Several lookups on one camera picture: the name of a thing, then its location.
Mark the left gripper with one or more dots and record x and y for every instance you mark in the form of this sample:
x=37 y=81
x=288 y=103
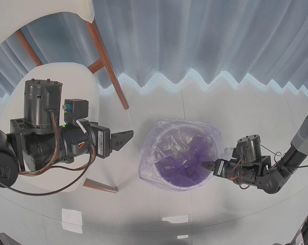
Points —
x=100 y=142

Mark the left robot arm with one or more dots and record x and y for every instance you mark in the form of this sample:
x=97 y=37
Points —
x=36 y=103

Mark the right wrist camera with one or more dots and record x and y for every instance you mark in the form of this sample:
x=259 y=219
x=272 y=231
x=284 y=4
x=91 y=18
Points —
x=234 y=153

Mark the purple plastic bag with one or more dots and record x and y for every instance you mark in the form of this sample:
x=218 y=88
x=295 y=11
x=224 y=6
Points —
x=184 y=162

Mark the pale blue curtain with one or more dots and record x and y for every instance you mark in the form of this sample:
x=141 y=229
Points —
x=194 y=34

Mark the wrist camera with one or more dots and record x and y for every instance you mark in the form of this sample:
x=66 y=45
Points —
x=78 y=110
x=234 y=153

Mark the cream chair with wooden legs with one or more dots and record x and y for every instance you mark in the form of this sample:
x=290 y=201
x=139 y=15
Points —
x=41 y=9

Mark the white trash bin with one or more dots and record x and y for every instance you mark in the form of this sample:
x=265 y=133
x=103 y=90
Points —
x=187 y=186

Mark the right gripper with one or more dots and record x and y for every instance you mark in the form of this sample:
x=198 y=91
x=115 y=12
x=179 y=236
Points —
x=224 y=168

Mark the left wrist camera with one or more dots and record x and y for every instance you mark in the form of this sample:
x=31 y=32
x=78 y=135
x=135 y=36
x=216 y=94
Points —
x=78 y=110

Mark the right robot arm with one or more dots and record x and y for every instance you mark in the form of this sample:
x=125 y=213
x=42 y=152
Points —
x=271 y=182

